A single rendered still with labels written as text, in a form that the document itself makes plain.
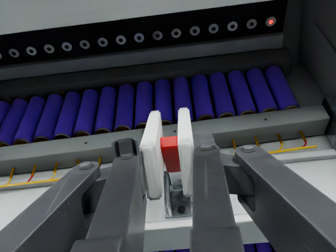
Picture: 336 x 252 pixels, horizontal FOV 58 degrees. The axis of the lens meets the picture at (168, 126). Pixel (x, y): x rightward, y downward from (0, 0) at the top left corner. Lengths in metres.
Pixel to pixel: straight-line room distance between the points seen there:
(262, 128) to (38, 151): 0.20
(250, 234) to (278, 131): 0.09
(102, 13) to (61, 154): 0.14
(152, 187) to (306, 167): 0.17
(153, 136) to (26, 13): 0.11
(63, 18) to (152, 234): 0.17
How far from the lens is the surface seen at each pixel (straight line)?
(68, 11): 0.21
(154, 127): 0.17
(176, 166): 0.20
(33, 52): 0.38
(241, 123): 0.28
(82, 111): 0.33
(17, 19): 0.22
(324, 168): 0.29
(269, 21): 0.36
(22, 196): 0.31
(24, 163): 0.31
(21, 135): 0.33
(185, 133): 0.16
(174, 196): 0.26
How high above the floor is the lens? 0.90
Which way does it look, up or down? 24 degrees down
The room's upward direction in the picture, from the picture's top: 8 degrees counter-clockwise
